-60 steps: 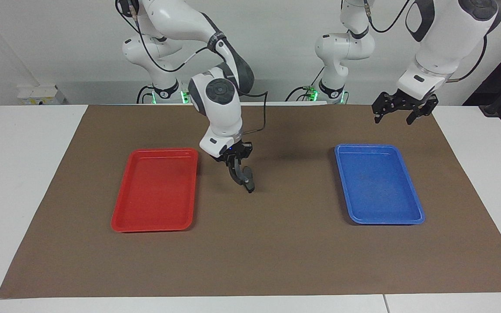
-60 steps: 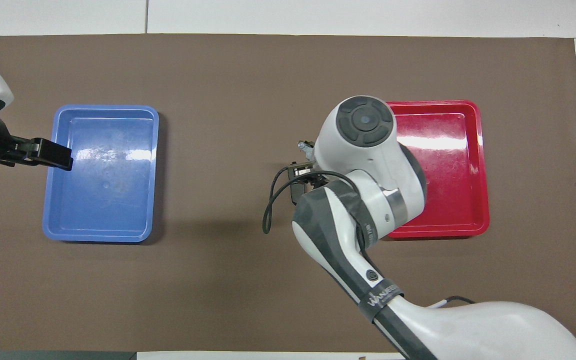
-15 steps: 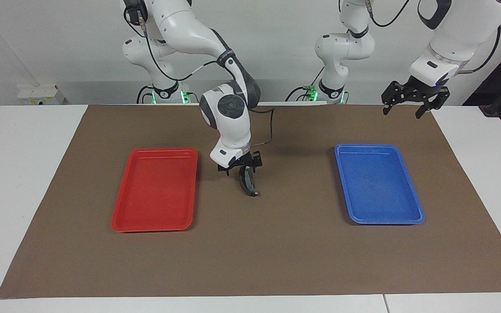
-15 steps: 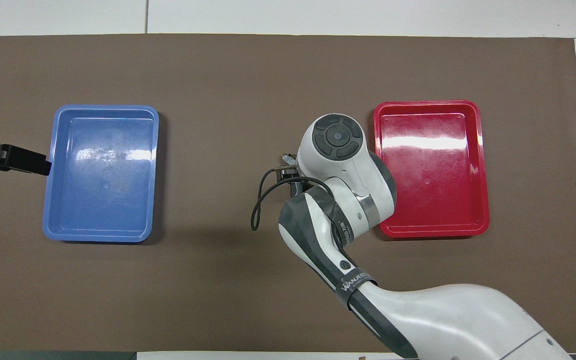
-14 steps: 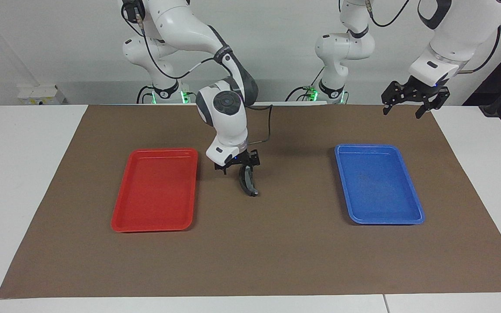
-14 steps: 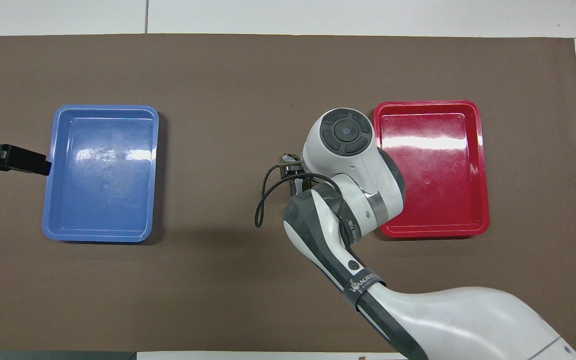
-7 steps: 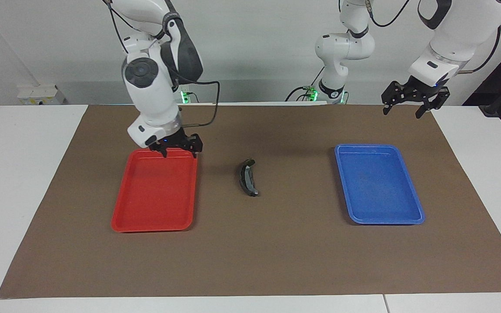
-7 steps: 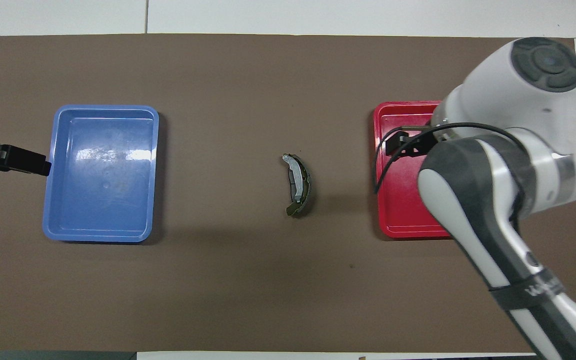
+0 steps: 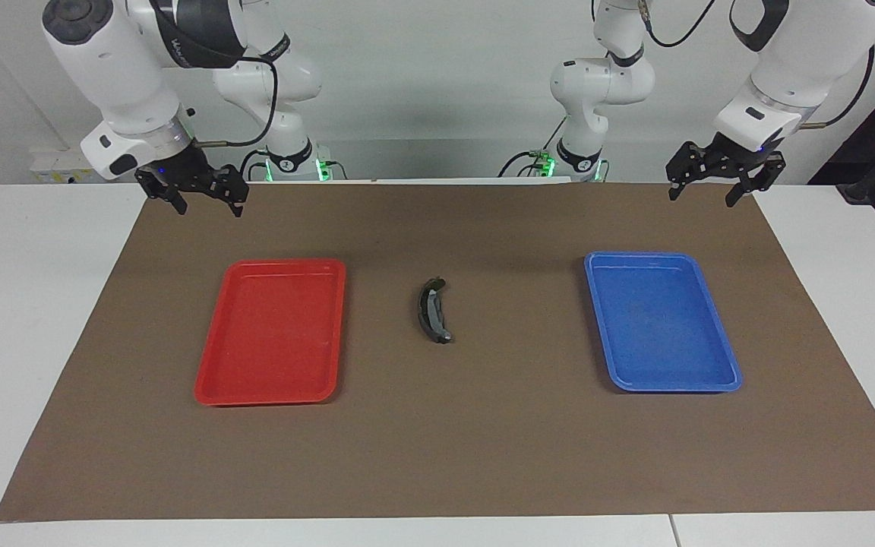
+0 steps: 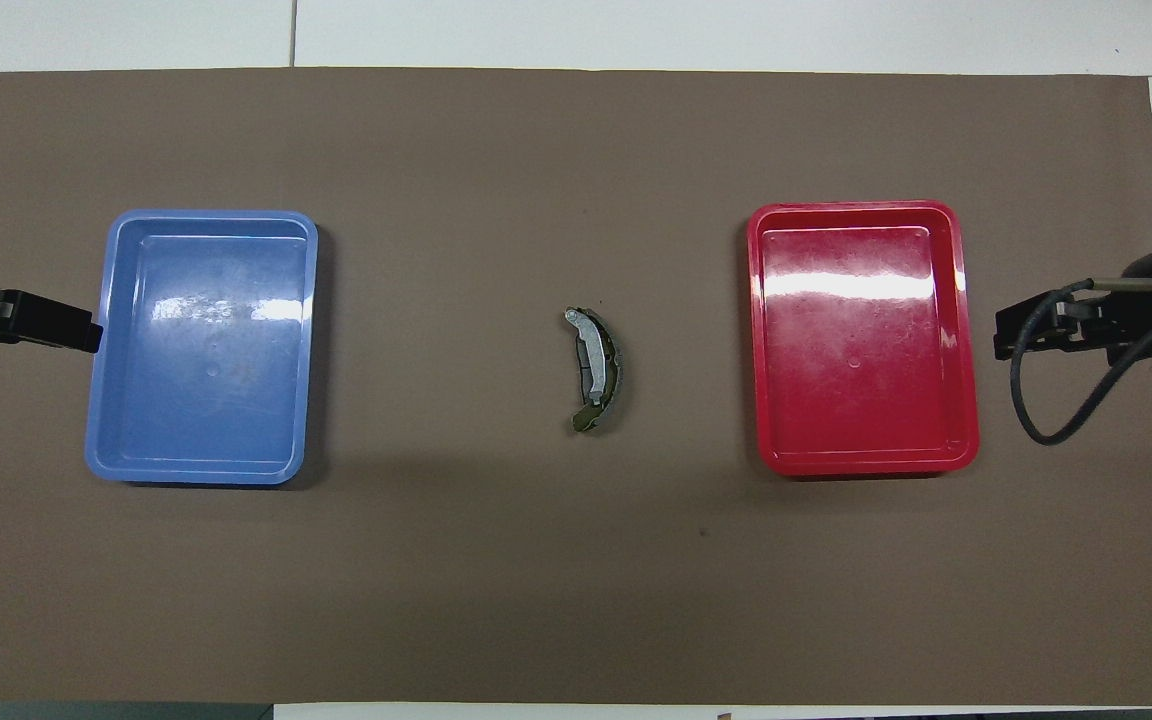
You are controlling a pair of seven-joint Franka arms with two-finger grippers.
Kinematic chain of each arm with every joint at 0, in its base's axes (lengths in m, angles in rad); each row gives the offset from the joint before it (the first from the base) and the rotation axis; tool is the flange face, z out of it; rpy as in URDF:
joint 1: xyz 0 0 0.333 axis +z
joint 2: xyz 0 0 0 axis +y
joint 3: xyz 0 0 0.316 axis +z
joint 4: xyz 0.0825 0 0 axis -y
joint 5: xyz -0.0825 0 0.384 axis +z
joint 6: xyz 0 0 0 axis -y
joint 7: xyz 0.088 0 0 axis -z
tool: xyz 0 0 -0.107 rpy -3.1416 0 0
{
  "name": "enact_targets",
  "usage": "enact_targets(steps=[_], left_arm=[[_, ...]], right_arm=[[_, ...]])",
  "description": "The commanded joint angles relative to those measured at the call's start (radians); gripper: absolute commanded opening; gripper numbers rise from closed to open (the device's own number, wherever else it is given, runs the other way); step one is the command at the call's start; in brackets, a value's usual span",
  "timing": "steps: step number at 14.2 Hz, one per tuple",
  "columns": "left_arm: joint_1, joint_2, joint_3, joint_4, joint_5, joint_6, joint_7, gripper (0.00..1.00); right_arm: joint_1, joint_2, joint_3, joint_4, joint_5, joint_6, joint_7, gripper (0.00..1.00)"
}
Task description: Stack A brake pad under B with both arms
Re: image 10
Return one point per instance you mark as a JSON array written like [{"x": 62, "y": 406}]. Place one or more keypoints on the red plastic tray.
[{"x": 856, "y": 350}]

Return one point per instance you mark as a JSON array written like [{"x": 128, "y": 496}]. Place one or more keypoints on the curved brake shoe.
[{"x": 595, "y": 365}]

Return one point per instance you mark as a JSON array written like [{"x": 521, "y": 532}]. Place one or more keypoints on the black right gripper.
[{"x": 1141, "y": 320}]

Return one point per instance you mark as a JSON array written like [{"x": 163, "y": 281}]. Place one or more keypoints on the blue plastic tray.
[{"x": 206, "y": 400}]

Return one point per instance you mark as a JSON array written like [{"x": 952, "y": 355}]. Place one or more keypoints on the brown table mat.
[{"x": 536, "y": 560}]

